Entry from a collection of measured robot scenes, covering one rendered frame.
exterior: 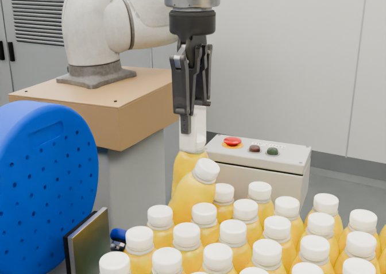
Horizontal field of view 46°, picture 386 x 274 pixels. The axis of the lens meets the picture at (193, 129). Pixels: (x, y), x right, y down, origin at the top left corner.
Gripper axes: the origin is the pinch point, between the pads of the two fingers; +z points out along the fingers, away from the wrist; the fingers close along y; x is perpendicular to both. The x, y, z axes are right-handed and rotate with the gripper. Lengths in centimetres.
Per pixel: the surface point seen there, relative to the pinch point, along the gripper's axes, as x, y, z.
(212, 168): 5.9, 6.5, 3.7
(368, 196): 34, -226, 116
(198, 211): 5.4, 11.2, 9.1
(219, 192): 6.4, 4.3, 8.9
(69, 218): -18.0, 13.0, 14.5
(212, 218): 7.6, 11.1, 10.0
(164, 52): -78, -152, 15
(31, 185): -17.9, 20.9, 4.4
